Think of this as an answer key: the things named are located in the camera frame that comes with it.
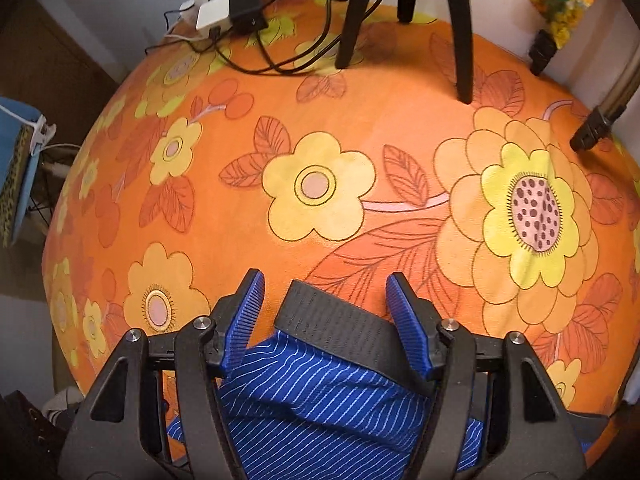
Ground blue striped pants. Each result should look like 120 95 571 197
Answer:
167 279 484 480

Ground orange floral bedsheet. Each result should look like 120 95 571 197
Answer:
42 0 639 415

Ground bronze large tripod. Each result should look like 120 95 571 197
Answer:
528 29 640 152

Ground white clip lamp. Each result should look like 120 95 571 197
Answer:
0 105 56 156

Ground black power adapter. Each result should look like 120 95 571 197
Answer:
229 0 268 36

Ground white power strip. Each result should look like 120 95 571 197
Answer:
179 0 231 37

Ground black small tripod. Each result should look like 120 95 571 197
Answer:
333 0 475 105

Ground black cable bundle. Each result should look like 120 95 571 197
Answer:
144 0 388 77

